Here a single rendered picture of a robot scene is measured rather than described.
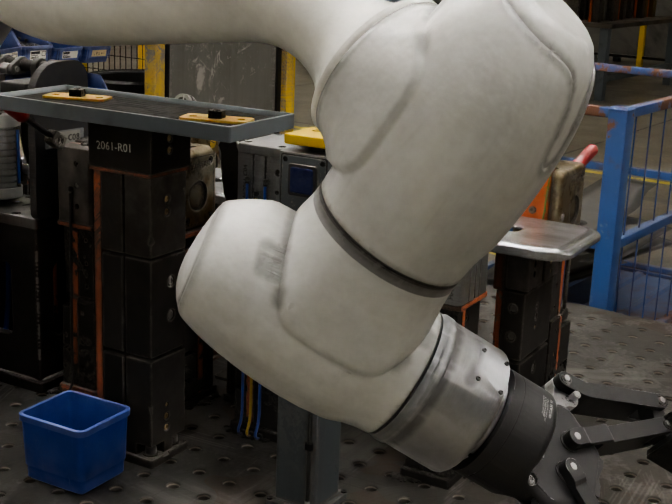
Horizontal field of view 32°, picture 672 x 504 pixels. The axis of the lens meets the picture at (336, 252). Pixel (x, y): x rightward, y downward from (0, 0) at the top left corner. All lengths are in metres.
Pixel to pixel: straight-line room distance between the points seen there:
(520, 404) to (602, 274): 2.70
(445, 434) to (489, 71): 0.23
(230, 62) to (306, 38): 4.50
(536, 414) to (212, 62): 4.43
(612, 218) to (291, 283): 2.74
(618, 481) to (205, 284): 1.00
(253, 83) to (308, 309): 4.68
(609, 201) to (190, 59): 2.20
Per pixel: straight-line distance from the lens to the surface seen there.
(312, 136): 1.30
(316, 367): 0.69
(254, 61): 5.32
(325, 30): 0.69
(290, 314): 0.67
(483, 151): 0.62
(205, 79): 5.06
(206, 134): 1.33
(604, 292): 3.44
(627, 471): 1.63
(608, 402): 0.84
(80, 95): 1.54
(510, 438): 0.73
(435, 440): 0.72
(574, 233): 1.61
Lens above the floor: 1.38
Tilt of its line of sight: 15 degrees down
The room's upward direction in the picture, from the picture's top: 2 degrees clockwise
